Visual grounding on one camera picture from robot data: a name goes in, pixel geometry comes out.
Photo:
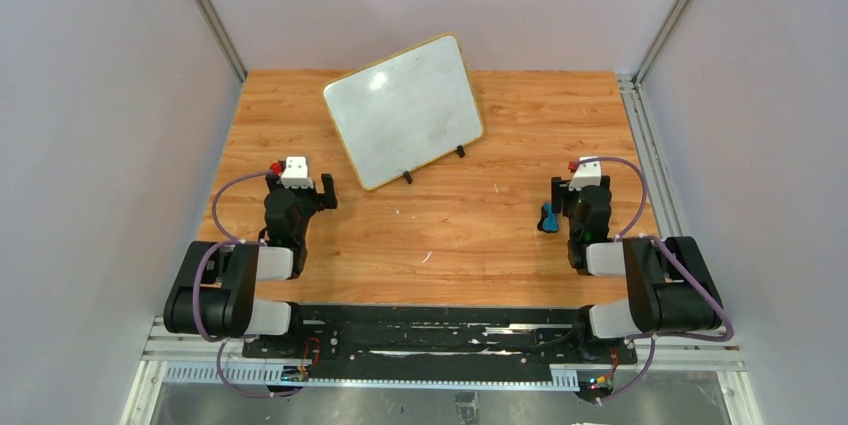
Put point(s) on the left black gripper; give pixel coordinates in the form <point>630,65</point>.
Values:
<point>321,191</point>

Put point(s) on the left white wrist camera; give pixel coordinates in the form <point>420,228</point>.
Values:
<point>291,173</point>

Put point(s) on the aluminium frame rails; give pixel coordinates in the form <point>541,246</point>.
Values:
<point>430,302</point>

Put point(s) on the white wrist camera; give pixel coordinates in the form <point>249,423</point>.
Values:
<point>291,173</point>
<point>586,171</point>

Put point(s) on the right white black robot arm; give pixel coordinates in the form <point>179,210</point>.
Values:
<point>669,289</point>

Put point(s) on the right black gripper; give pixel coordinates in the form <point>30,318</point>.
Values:
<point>560,194</point>

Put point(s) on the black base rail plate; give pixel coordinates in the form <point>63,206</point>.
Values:
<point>440,345</point>

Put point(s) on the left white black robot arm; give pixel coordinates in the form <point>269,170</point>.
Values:
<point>214,293</point>

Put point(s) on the aluminium corner post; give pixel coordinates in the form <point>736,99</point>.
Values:
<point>656,47</point>
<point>223,39</point>

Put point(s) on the blue black eraser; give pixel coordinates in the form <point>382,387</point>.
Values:
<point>548,222</point>

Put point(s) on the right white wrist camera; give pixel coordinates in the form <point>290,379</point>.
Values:
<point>586,171</point>

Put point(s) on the right aluminium corner post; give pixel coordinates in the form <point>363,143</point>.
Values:
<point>656,47</point>

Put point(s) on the left aluminium corner post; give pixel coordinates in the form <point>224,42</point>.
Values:
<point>223,39</point>

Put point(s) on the yellow framed whiteboard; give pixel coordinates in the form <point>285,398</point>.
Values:
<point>405,111</point>

